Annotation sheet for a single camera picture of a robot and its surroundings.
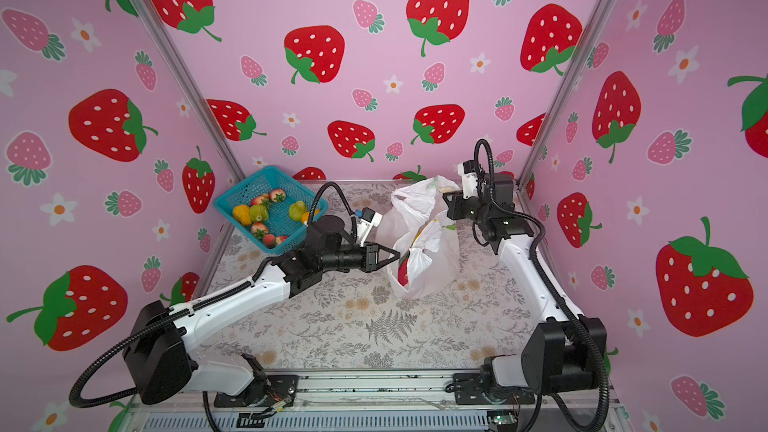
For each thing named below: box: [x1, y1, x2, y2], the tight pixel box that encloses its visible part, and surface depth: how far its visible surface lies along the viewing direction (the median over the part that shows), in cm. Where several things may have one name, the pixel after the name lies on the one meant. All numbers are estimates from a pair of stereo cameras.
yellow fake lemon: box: [232, 204, 252, 226], surface depth 107 cm
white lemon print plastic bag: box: [378, 176, 460, 300], surface depth 76 cm
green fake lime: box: [249, 204, 269, 223], surface depth 106 cm
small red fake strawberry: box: [251, 222, 269, 238], surface depth 102 cm
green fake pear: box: [289, 200, 308, 221], surface depth 107 cm
